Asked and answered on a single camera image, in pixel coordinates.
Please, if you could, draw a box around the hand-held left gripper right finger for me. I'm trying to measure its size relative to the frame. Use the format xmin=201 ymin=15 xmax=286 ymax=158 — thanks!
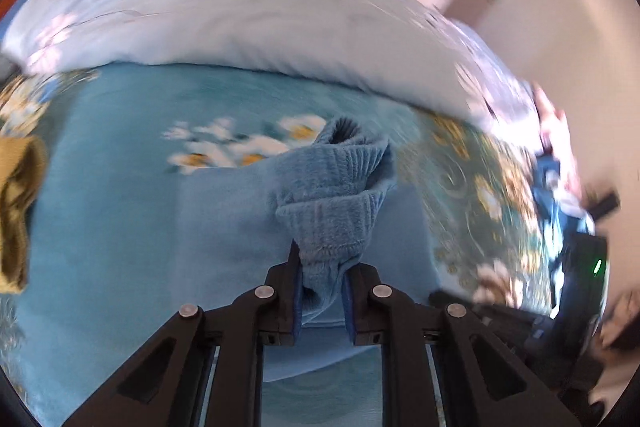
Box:
xmin=341 ymin=264 xmax=581 ymax=427

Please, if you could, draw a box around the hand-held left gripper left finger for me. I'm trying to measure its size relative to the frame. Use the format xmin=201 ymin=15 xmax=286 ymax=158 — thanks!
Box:
xmin=62 ymin=241 xmax=304 ymax=427

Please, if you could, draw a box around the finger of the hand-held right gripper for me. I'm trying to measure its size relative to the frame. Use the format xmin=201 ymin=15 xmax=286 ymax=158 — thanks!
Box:
xmin=429 ymin=289 xmax=556 ymax=344

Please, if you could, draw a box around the blue towel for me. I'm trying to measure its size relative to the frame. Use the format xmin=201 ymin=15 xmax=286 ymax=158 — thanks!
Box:
xmin=177 ymin=116 xmax=441 ymax=383

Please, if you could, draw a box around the person's right hand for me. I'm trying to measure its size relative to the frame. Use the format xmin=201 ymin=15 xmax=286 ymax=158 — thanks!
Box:
xmin=597 ymin=291 xmax=638 ymax=353

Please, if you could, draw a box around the white cloth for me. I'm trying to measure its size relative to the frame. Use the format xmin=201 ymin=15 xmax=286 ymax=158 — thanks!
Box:
xmin=547 ymin=172 xmax=593 ymax=220

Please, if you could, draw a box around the small black object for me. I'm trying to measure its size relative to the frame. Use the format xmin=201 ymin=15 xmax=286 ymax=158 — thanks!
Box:
xmin=587 ymin=191 xmax=621 ymax=219

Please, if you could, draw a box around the dark blue cloth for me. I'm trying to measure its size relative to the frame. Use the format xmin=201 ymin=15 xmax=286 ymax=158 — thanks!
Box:
xmin=532 ymin=154 xmax=596 ymax=308

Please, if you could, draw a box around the pink cloth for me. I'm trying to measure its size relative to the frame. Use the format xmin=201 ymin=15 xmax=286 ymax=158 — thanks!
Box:
xmin=532 ymin=82 xmax=583 ymax=198

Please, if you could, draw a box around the teal floral blanket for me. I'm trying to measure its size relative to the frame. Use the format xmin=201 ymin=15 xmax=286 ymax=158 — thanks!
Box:
xmin=0 ymin=62 xmax=566 ymax=427

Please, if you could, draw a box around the pale blue daisy-print duvet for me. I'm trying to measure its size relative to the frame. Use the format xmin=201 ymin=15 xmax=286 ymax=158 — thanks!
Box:
xmin=0 ymin=0 xmax=546 ymax=133

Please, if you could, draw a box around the olive yellow cloth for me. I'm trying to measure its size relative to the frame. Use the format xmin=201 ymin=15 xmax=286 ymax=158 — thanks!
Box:
xmin=0 ymin=136 xmax=48 ymax=294

